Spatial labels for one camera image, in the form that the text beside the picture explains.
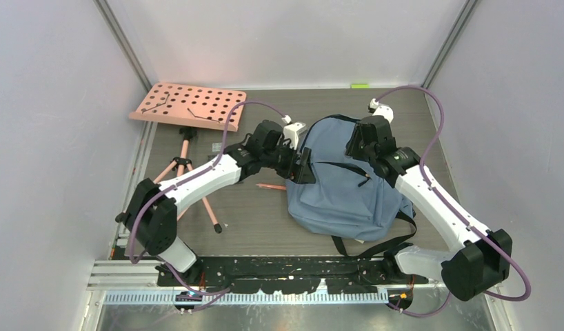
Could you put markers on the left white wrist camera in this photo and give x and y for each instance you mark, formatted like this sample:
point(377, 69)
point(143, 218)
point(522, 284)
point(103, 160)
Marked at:
point(293, 131)

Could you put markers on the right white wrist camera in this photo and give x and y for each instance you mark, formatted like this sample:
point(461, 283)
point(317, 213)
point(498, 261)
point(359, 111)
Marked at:
point(375, 108)

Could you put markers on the green tape piece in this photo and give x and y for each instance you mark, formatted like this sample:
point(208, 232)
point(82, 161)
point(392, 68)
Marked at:
point(359, 86)

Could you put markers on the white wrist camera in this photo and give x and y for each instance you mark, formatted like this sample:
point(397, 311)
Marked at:
point(375, 108)
point(293, 131)

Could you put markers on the grey lego baseplate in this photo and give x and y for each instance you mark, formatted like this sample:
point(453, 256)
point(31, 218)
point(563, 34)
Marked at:
point(216, 147)

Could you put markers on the pink perforated music stand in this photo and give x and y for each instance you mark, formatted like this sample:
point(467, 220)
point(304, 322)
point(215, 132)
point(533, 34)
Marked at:
point(191, 108)

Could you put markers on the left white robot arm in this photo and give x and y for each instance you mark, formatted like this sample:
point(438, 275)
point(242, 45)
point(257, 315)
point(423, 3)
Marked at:
point(151, 215)

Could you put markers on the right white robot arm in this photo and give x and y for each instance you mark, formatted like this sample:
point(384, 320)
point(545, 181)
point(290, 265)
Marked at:
point(476, 259)

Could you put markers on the white ribbed cable duct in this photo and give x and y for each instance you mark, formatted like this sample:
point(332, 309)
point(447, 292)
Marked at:
point(175, 297)

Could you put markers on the blue student backpack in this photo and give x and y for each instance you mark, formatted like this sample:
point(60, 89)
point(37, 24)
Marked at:
point(347, 200)

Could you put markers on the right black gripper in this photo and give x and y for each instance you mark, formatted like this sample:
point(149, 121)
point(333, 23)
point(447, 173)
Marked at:
point(351, 148)

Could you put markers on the orange pencil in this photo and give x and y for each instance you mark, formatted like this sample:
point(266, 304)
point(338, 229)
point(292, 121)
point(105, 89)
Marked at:
point(271, 186)

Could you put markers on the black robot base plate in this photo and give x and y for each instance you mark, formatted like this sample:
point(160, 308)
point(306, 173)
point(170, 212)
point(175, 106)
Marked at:
point(288, 275)

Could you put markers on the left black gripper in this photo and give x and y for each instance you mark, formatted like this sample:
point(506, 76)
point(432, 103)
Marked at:
point(302, 174)

